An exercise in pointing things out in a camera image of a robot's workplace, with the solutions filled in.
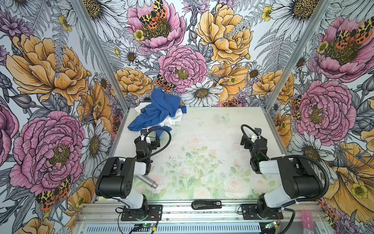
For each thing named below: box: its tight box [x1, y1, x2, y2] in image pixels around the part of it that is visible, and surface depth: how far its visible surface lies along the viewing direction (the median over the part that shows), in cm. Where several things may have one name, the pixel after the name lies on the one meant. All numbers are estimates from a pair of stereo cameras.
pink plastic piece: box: [301, 209, 314, 232], surface depth 73 cm
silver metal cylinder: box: [133, 175, 159, 190], surface depth 84 cm
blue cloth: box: [127, 88, 187, 138], surface depth 106 cm
